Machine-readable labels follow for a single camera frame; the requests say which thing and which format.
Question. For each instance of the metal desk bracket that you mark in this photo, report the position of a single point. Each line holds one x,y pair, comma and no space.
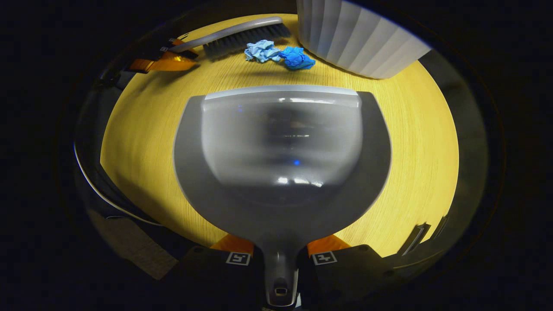
414,239
441,226

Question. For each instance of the grey plastic dustpan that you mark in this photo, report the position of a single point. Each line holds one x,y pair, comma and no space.
281,203

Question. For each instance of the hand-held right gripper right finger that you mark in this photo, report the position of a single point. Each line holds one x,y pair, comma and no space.
345,276

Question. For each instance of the white ribbed garbage bin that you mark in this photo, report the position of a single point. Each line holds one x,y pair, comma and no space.
358,39

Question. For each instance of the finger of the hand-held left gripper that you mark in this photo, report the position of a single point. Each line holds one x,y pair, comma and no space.
168,64
176,42

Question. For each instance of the small grey broom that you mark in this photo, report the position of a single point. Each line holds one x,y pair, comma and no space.
242,39

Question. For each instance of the light blue paper ball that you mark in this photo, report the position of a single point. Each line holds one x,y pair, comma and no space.
261,52

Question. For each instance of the wooden desktop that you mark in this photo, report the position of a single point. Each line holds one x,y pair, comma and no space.
142,129

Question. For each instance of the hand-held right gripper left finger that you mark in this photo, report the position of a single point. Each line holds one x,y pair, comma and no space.
211,276

